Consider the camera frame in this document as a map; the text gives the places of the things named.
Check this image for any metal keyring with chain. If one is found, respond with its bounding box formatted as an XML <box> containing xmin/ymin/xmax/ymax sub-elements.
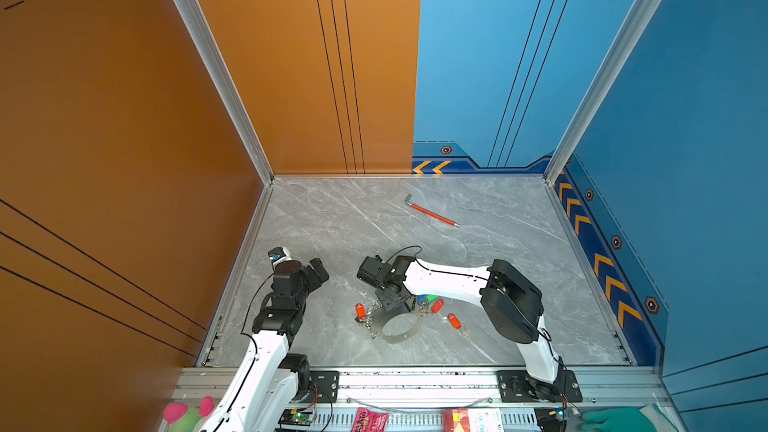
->
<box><xmin>363</xmin><ymin>305</ymin><xmax>423</xmax><ymax>344</ymax></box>

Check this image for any red key tag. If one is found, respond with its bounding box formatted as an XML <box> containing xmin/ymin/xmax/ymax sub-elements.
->
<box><xmin>355</xmin><ymin>303</ymin><xmax>367</xmax><ymax>322</ymax></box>
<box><xmin>429</xmin><ymin>298</ymin><xmax>444</xmax><ymax>314</ymax></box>

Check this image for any red tagged key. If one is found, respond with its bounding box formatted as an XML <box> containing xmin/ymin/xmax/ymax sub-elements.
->
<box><xmin>447</xmin><ymin>313</ymin><xmax>471</xmax><ymax>341</ymax></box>

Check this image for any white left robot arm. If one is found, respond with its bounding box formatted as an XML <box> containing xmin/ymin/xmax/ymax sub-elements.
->
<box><xmin>195</xmin><ymin>247</ymin><xmax>329</xmax><ymax>431</ymax></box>

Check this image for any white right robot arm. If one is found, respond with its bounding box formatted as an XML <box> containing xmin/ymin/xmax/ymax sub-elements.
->
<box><xmin>357</xmin><ymin>255</ymin><xmax>565</xmax><ymax>386</ymax></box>

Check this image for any green circuit board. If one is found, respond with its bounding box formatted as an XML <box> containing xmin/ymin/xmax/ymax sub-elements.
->
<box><xmin>278</xmin><ymin>409</ymin><xmax>316</xmax><ymax>430</ymax></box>

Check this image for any pink snack packet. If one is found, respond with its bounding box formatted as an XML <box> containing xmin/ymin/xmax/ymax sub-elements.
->
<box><xmin>351</xmin><ymin>408</ymin><xmax>390</xmax><ymax>432</ymax></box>

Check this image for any red white box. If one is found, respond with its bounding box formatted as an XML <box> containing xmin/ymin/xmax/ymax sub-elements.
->
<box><xmin>442</xmin><ymin>408</ymin><xmax>504</xmax><ymax>432</ymax></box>

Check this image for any pink green plush toy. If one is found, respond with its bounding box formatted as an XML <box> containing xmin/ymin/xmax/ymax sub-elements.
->
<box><xmin>163</xmin><ymin>396</ymin><xmax>215</xmax><ymax>432</ymax></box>

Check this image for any green cloth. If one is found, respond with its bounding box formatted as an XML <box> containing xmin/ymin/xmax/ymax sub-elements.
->
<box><xmin>580</xmin><ymin>408</ymin><xmax>655</xmax><ymax>432</ymax></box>

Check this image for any red handled hex key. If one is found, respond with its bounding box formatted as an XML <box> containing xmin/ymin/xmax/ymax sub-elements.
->
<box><xmin>404</xmin><ymin>194</ymin><xmax>460</xmax><ymax>228</ymax></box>

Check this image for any aluminium front rail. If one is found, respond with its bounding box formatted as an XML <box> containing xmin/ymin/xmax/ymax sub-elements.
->
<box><xmin>173</xmin><ymin>365</ymin><xmax>670</xmax><ymax>409</ymax></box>

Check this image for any aluminium corner post right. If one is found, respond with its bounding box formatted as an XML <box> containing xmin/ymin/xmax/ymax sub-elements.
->
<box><xmin>543</xmin><ymin>0</ymin><xmax>662</xmax><ymax>186</ymax></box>

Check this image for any aluminium corner post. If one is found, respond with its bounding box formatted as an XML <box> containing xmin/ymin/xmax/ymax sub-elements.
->
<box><xmin>543</xmin><ymin>0</ymin><xmax>662</xmax><ymax>186</ymax></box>
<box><xmin>172</xmin><ymin>0</ymin><xmax>274</xmax><ymax>186</ymax></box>

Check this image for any aluminium corner post left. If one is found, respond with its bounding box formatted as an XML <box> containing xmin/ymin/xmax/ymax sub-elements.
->
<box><xmin>172</xmin><ymin>0</ymin><xmax>274</xmax><ymax>186</ymax></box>

